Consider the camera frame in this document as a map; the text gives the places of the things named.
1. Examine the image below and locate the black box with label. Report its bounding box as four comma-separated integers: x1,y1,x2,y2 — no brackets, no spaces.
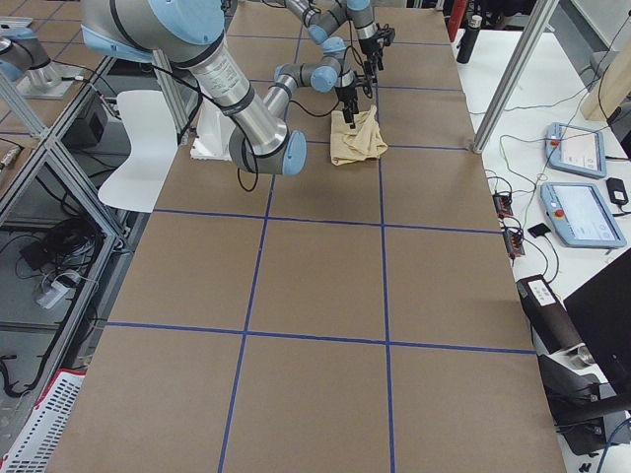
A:
516,275,585,354

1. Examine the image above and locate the beige long-sleeve graphic shirt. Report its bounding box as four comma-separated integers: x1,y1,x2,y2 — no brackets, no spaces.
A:
330,104,388,167

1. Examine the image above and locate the far blue teach pendant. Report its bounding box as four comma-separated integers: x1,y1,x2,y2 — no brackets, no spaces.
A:
545,122,606,179

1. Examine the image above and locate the near blue teach pendant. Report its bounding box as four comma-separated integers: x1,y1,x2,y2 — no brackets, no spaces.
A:
540,182,627,249

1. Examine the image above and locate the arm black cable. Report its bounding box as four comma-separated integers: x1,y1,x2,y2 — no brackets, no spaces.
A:
147,43,376,191

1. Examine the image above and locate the white plastic chair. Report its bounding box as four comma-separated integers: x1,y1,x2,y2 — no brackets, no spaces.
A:
98,90,178,213

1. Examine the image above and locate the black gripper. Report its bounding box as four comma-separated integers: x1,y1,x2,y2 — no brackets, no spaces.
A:
358,32,384,82
336,84,359,129

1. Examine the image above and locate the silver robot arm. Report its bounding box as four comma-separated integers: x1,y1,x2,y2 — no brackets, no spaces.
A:
82,1,341,175
264,0,395,84

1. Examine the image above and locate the small black circuit box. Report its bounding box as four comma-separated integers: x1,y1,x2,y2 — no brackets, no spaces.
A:
492,193,514,219

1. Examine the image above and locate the blue teach pendant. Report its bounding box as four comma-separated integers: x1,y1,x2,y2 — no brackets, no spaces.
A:
540,182,627,249
545,122,606,179

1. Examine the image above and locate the black water bottle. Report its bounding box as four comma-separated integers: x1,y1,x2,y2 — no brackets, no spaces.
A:
456,15,483,64

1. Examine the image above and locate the aluminium frame post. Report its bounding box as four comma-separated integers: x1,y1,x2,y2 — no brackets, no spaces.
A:
471,0,558,154

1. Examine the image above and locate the white perforated basket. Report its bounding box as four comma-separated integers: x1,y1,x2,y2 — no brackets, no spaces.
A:
1,369,86,473

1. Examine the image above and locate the black monitor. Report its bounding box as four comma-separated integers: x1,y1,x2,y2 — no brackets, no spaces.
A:
564,251,630,393

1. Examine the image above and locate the black power adapter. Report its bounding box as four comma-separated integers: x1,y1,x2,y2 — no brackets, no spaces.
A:
605,177,629,206

